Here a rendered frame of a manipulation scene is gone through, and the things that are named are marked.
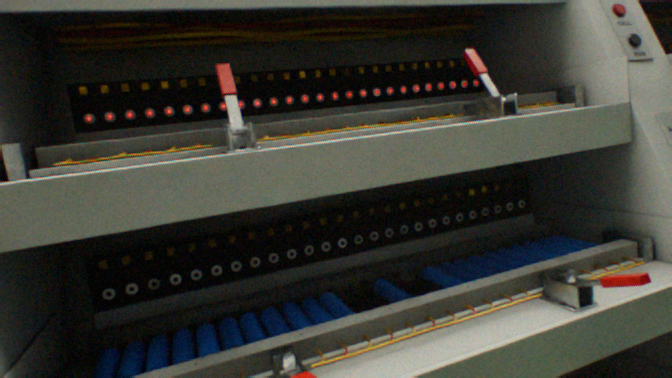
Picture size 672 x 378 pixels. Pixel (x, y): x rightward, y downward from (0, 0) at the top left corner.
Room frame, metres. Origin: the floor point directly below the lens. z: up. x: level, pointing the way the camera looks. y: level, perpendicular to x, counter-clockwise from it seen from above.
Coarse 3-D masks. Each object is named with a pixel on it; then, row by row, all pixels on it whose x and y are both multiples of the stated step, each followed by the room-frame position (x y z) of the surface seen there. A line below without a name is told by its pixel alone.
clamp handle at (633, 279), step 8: (568, 272) 0.41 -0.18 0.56; (568, 280) 0.41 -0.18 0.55; (592, 280) 0.39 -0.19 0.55; (600, 280) 0.38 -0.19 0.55; (608, 280) 0.37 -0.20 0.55; (616, 280) 0.36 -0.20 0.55; (624, 280) 0.36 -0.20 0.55; (632, 280) 0.35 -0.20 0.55; (640, 280) 0.34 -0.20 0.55; (648, 280) 0.35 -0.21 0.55
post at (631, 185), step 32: (576, 0) 0.46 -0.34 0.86; (480, 32) 0.61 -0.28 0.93; (512, 32) 0.56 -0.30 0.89; (544, 32) 0.51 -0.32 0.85; (576, 32) 0.48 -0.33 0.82; (608, 32) 0.46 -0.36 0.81; (512, 64) 0.58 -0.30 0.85; (544, 64) 0.53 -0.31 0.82; (576, 64) 0.49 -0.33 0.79; (640, 64) 0.47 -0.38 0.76; (640, 96) 0.46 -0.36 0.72; (640, 128) 0.46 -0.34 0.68; (544, 160) 0.59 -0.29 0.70; (576, 160) 0.54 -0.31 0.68; (608, 160) 0.50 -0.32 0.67; (640, 160) 0.47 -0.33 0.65; (544, 192) 0.61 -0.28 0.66; (576, 192) 0.56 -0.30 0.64; (608, 192) 0.52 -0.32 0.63; (640, 192) 0.49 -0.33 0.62; (544, 224) 0.63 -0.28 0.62; (640, 352) 0.56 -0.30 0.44
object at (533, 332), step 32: (480, 224) 0.57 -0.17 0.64; (512, 224) 0.58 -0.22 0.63; (576, 224) 0.57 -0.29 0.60; (608, 224) 0.53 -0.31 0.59; (640, 224) 0.50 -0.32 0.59; (352, 256) 0.50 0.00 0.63; (384, 256) 0.52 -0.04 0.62; (640, 256) 0.49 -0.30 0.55; (224, 288) 0.45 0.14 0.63; (256, 288) 0.47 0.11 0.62; (608, 288) 0.44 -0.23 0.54; (640, 288) 0.43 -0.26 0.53; (96, 320) 0.41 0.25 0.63; (128, 320) 0.42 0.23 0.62; (480, 320) 0.41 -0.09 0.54; (512, 320) 0.40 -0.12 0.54; (544, 320) 0.40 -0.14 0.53; (576, 320) 0.39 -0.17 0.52; (608, 320) 0.41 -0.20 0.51; (640, 320) 0.43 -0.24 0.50; (32, 352) 0.33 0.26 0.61; (64, 352) 0.41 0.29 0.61; (384, 352) 0.37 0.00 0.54; (416, 352) 0.37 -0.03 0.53; (448, 352) 0.36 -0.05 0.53; (480, 352) 0.36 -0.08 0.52; (512, 352) 0.37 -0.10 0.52; (544, 352) 0.39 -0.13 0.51; (576, 352) 0.40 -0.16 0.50; (608, 352) 0.42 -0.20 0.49
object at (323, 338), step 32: (576, 256) 0.46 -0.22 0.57; (608, 256) 0.47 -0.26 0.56; (448, 288) 0.42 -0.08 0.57; (480, 288) 0.41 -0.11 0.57; (512, 288) 0.43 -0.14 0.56; (352, 320) 0.38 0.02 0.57; (384, 320) 0.38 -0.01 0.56; (416, 320) 0.39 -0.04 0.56; (224, 352) 0.35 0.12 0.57; (256, 352) 0.34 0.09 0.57; (320, 352) 0.36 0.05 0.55
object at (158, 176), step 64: (384, 64) 0.52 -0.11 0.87; (448, 64) 0.56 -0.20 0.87; (0, 128) 0.30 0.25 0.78; (128, 128) 0.43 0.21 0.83; (192, 128) 0.45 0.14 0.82; (256, 128) 0.38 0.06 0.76; (320, 128) 0.40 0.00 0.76; (384, 128) 0.40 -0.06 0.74; (448, 128) 0.37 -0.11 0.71; (512, 128) 0.40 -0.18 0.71; (576, 128) 0.43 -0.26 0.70; (0, 192) 0.26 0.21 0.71; (64, 192) 0.27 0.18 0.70; (128, 192) 0.29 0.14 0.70; (192, 192) 0.30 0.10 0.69; (256, 192) 0.32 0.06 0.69; (320, 192) 0.34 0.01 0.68
